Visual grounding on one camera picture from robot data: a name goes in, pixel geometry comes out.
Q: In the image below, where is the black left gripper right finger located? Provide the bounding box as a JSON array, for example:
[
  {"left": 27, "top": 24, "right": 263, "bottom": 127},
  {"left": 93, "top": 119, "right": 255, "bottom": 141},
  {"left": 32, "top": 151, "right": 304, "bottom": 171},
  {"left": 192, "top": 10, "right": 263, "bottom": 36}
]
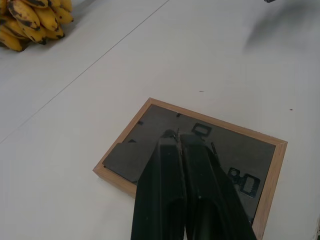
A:
[{"left": 180, "top": 133, "right": 258, "bottom": 240}]

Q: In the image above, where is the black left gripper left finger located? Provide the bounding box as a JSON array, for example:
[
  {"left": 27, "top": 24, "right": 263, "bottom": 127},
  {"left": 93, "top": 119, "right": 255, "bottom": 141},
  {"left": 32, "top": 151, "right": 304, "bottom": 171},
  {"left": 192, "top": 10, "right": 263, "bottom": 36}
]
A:
[{"left": 130, "top": 136, "right": 186, "bottom": 240}]

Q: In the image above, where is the wooden picture frame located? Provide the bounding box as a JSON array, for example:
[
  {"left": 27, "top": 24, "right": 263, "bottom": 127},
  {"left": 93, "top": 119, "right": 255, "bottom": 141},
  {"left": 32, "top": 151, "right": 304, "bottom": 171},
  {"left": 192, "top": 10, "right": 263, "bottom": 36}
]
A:
[{"left": 92, "top": 97, "right": 288, "bottom": 240}]

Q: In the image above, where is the bunch of spotted yellow bananas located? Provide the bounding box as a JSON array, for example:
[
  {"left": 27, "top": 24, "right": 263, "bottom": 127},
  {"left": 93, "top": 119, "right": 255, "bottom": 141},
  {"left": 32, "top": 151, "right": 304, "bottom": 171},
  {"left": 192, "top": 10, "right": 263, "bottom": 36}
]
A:
[{"left": 0, "top": 0, "right": 75, "bottom": 53}]

